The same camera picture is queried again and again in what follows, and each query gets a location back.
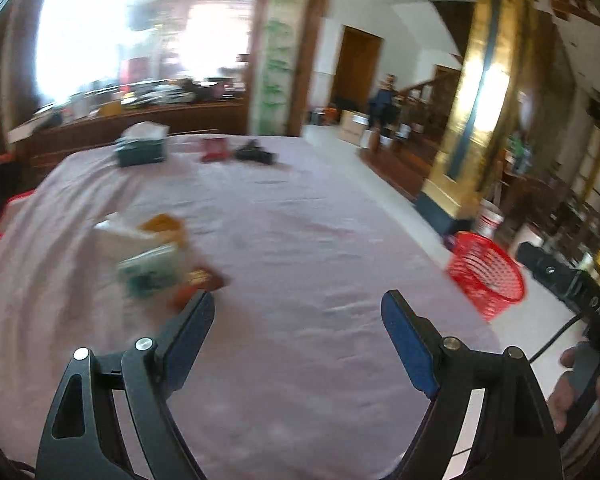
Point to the green tissue box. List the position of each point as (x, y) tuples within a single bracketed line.
[(140, 152)]

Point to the gold pillar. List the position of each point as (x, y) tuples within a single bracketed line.
[(480, 100)]

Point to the pale pink printed tablecloth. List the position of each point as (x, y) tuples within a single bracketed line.
[(300, 260)]

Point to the white bucket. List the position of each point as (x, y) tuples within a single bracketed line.
[(489, 220)]

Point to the dark blue jacket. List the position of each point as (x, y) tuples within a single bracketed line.
[(382, 102)]

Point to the dark red flat packet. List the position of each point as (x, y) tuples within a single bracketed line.
[(215, 151)]

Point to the white flat box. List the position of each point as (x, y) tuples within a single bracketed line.
[(25, 131)]

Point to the wooden door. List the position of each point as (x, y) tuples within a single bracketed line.
[(355, 70)]

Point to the white teal tissue pack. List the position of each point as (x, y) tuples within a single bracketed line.
[(152, 270)]

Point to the white medicine box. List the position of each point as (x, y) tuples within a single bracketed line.
[(120, 240)]

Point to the wooden stair railing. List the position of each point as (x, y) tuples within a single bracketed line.
[(430, 95)]

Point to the person's right hand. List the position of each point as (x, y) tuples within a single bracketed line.
[(557, 405)]

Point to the red plastic basket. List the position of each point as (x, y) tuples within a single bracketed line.
[(485, 275)]

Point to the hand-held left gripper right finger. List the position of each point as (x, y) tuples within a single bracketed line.
[(410, 347)]

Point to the wooden cabinet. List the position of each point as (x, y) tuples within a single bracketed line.
[(130, 125)]

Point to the cardboard box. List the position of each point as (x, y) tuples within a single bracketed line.
[(352, 127)]

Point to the black handheld device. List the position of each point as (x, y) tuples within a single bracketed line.
[(254, 153)]

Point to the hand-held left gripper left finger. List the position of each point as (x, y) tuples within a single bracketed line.
[(190, 342)]

